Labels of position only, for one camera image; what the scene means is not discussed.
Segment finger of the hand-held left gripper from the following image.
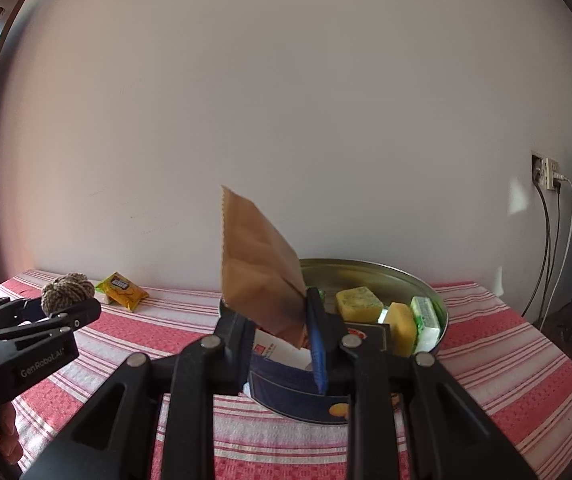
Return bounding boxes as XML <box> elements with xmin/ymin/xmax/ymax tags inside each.
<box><xmin>0</xmin><ymin>301</ymin><xmax>102</xmax><ymax>343</ymax></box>
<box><xmin>0</xmin><ymin>297</ymin><xmax>41</xmax><ymax>331</ymax></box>

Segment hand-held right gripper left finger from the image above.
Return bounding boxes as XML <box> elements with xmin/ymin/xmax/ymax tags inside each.
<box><xmin>18</xmin><ymin>305</ymin><xmax>257</xmax><ymax>480</ymax></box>

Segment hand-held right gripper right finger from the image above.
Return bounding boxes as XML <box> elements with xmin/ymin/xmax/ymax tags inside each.
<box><xmin>305</xmin><ymin>286</ymin><xmax>537</xmax><ymax>480</ymax></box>

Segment brown twine ball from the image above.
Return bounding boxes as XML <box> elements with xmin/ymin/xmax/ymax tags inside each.
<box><xmin>40</xmin><ymin>272</ymin><xmax>95</xmax><ymax>316</ymax></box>

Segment round metal tin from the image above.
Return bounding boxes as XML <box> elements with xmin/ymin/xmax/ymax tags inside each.
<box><xmin>218</xmin><ymin>258</ymin><xmax>450</xmax><ymax>426</ymax></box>

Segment yellow sponge block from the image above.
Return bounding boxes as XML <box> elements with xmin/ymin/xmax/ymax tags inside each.
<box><xmin>383</xmin><ymin>302</ymin><xmax>417</xmax><ymax>358</ymax></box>
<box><xmin>336</xmin><ymin>286</ymin><xmax>385</xmax><ymax>322</ymax></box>

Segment tan paper packet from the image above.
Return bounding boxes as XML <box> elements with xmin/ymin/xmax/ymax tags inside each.
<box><xmin>221</xmin><ymin>185</ymin><xmax>308</xmax><ymax>350</ymax></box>

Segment white box with red label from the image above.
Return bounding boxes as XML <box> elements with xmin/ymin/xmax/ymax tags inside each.
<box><xmin>252</xmin><ymin>329</ymin><xmax>314</xmax><ymax>372</ymax></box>

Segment black box with red emblem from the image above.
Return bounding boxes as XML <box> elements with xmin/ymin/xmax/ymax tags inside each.
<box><xmin>347</xmin><ymin>322</ymin><xmax>391</xmax><ymax>355</ymax></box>

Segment yellow snack packet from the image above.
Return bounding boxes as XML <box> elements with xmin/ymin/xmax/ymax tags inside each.
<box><xmin>102</xmin><ymin>272</ymin><xmax>150</xmax><ymax>312</ymax></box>

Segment red striped tablecloth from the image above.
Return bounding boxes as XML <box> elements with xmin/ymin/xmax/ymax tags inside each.
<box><xmin>0</xmin><ymin>269</ymin><xmax>572</xmax><ymax>480</ymax></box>

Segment black cable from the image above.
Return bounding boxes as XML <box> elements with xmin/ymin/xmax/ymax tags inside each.
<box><xmin>538</xmin><ymin>187</ymin><xmax>563</xmax><ymax>328</ymax></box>
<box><xmin>522</xmin><ymin>180</ymin><xmax>552</xmax><ymax>318</ymax></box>

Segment white wall socket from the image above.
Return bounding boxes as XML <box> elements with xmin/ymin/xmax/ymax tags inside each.
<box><xmin>532</xmin><ymin>151</ymin><xmax>562</xmax><ymax>192</ymax></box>

